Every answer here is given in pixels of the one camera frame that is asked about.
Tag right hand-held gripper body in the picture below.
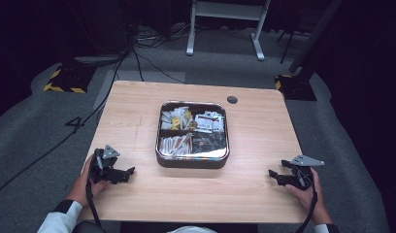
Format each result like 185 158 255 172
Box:
277 154 325 191

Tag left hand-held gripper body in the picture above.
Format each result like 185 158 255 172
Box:
88 145 122 185

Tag dark brown compartment box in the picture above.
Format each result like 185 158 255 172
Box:
155 100 231 170

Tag person's right hand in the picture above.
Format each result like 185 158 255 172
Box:
284 167 333 225

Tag person's left hand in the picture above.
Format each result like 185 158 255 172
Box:
67 154 112 208

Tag pile of brown stick packets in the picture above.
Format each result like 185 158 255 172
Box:
159 133 194 158

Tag pile of yellow-label white packets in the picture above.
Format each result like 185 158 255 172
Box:
160 106 194 131

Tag black yellow striped base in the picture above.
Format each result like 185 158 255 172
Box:
43 62 97 94
274 73 318 102

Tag pile of red-print white packets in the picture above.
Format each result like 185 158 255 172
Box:
194 110 226 134

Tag person's white shirt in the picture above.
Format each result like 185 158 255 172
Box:
166 225 217 233

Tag grey metal pole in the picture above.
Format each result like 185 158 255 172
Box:
287 0 345 75

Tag white metal stand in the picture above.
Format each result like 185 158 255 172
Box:
185 0 272 62

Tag right hand-held gripper cable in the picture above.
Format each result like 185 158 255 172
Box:
294 173 318 233

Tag hand-held gripper cable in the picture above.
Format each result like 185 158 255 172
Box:
84 154 105 227
294 173 318 233

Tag left hand-held gripper cable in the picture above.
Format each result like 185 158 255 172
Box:
84 154 105 227

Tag long black floor cable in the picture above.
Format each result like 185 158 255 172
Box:
0 30 137 199

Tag bundle of floor cables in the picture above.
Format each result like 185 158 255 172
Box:
132 22 200 85

